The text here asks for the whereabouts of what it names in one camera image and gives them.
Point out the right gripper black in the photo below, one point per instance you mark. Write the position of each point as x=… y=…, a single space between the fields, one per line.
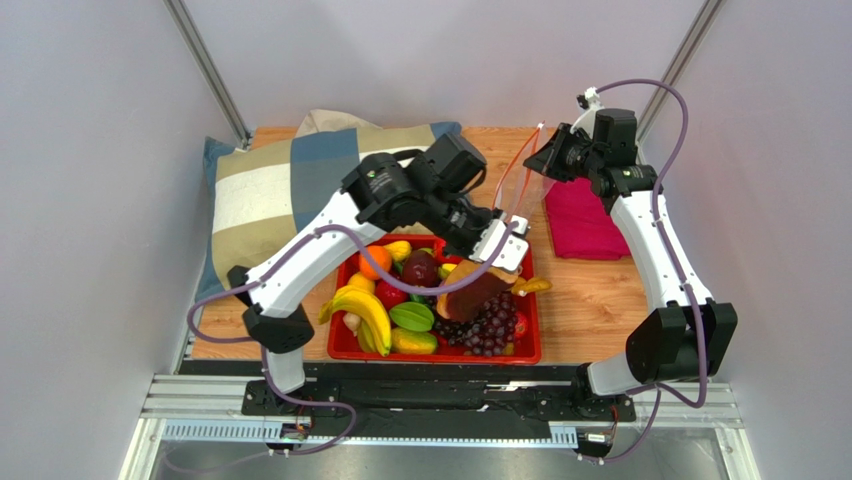
x=555 y=154

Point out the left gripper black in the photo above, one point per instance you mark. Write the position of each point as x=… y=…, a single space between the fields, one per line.
x=487 y=220

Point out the clear zip bag orange zipper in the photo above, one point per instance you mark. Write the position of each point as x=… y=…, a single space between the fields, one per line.
x=520 y=190

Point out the dark red apple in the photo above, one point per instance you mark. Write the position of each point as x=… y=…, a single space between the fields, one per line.
x=421 y=269

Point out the papaya half slice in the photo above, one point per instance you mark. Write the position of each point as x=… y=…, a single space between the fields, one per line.
x=462 y=305

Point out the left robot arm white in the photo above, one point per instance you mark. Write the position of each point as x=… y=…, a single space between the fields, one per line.
x=383 y=192

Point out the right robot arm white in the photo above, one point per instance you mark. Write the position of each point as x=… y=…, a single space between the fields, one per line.
x=686 y=332

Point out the magenta folded cloth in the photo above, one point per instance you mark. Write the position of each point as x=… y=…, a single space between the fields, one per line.
x=579 y=225

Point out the yellow lemon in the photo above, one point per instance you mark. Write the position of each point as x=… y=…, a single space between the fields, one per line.
x=399 y=251

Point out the red plastic basket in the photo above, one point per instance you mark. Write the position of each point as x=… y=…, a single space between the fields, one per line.
x=527 y=350

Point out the orange fruit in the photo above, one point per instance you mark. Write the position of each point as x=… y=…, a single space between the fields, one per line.
x=373 y=261

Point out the green starfruit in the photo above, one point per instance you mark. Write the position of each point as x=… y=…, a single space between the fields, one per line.
x=412 y=316

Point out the dark purple grape bunch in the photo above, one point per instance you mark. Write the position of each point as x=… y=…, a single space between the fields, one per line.
x=494 y=331

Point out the yellow green mango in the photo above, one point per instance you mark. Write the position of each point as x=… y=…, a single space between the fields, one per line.
x=413 y=343

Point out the yellow banana bunch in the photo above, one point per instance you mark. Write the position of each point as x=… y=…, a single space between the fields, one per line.
x=355 y=293

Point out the garlic bulb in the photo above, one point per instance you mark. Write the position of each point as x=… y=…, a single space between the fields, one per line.
x=352 y=322

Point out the blue beige checked pillow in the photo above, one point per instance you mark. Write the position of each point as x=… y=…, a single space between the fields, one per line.
x=261 y=198

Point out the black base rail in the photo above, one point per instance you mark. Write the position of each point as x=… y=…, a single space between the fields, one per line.
x=418 y=400

